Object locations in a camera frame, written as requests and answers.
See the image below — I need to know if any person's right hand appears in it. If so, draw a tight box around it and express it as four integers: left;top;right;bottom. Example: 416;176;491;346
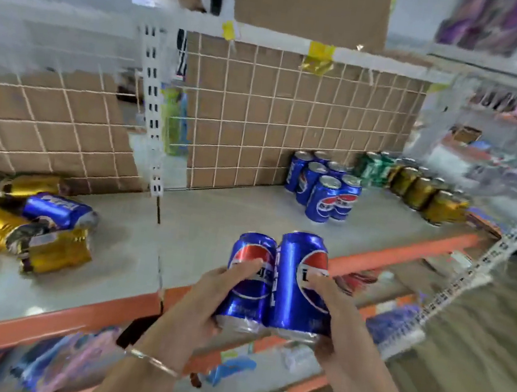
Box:
293;272;399;392

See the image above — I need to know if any person's left hand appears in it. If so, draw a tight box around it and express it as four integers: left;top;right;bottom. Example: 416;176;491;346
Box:
124;244;265;384

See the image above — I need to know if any blue soda can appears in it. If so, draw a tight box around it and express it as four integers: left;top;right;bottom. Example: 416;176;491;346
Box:
266;228;344;347
21;190;102;236
212;229;283;337

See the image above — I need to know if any person's left forearm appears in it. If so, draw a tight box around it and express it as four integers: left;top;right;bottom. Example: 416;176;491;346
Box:
85;346;183;392

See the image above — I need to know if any orange and white shelf unit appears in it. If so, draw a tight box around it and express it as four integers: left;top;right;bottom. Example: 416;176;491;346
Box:
0;138;501;392

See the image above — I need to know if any cluster of blue cans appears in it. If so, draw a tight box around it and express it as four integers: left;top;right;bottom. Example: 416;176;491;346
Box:
281;147;367;229

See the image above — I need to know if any blue plastic item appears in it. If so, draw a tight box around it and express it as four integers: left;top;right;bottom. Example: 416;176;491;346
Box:
204;351;258;392

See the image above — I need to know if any black object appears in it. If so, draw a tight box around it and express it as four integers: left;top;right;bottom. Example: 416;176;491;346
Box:
115;310;163;354

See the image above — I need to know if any green soda can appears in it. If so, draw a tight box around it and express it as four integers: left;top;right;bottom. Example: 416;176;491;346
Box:
372;151;399;190
353;151;384;184

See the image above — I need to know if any row of gold cans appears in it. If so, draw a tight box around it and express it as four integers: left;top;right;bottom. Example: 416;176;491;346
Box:
384;156;477;230

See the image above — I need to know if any yellow tape piece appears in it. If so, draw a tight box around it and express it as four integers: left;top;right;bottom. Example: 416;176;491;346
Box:
299;40;337;78
220;19;238;43

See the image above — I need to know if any white shelf unit with goods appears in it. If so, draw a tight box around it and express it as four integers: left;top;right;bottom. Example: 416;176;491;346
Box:
401;39;517;264

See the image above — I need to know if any brown cardboard sheet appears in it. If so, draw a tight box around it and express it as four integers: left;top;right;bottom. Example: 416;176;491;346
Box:
224;0;392;55

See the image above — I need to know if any silver bracelet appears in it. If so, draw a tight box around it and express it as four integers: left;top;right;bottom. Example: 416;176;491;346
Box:
121;347;184;379

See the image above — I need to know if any white wire grid panel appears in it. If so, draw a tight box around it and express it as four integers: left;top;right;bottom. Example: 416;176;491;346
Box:
0;62;158;204
167;30;435;218

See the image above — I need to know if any white slotted upright post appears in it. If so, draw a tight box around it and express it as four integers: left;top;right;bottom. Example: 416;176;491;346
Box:
120;23;186;200
417;172;517;330

